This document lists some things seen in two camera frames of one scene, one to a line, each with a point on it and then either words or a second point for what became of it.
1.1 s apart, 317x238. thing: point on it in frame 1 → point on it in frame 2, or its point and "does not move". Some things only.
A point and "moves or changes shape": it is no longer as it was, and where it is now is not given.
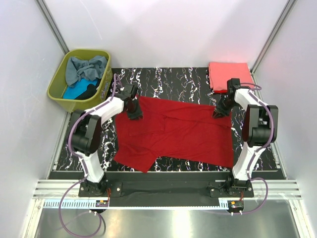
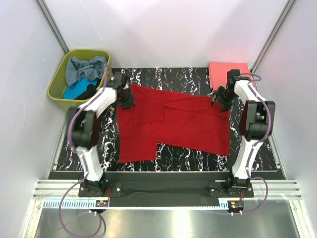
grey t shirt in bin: [78, 69] does not move
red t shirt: [173, 131] moves or changes shape
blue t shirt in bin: [72, 92] does not move
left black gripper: [138, 113] → [130, 102]
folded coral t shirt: [220, 73] does not move
